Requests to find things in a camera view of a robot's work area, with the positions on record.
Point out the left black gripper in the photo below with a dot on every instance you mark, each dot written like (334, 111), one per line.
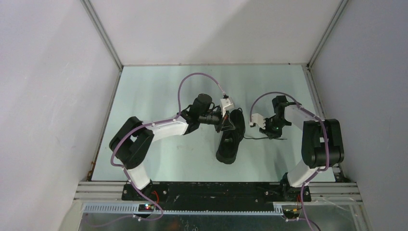
(224, 123)

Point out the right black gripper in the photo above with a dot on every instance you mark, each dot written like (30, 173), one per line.
(270, 134)

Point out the black sneaker shoe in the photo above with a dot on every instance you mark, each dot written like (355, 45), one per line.
(230, 139)

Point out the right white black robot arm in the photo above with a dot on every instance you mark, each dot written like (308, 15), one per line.
(321, 143)

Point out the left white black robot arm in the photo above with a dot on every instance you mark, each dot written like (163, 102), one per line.
(131, 143)

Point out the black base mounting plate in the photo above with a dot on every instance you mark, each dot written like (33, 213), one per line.
(217, 196)

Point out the right circuit board with leds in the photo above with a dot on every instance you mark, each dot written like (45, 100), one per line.
(291, 214)

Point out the circuit board with leds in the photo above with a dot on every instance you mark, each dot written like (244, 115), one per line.
(291, 214)
(146, 207)

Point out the left circuit board with leds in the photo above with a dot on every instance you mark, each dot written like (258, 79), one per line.
(146, 207)

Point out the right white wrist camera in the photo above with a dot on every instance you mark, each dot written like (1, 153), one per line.
(257, 120)

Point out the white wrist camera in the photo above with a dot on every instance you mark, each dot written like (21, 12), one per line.
(257, 120)
(226, 104)

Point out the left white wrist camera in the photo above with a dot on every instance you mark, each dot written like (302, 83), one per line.
(226, 104)

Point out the aluminium front rail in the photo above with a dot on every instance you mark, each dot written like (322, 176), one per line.
(325, 192)

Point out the slotted grey cable duct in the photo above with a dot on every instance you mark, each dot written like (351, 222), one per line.
(112, 208)

